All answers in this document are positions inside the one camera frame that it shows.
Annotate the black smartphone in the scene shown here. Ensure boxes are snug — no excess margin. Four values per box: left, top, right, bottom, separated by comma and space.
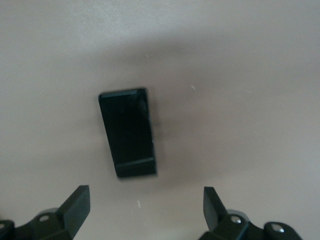
97, 86, 159, 179

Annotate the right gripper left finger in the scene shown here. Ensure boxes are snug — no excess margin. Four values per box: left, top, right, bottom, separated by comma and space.
0, 184, 91, 240

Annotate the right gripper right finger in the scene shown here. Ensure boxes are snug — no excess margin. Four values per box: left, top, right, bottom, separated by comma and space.
199, 186, 304, 240

